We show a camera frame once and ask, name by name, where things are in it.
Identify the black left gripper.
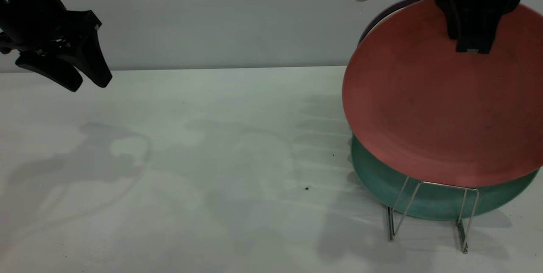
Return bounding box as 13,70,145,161
0,0,113,92

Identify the pink round plate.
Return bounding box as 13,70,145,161
342,0,543,188

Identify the dark purple round plate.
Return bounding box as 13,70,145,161
358,0,436,45

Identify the beige round plate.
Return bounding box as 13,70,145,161
363,8,399,39

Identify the green round plate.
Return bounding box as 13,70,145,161
350,133,540,221

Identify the metal wire plate rack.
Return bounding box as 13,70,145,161
387,176,480,254

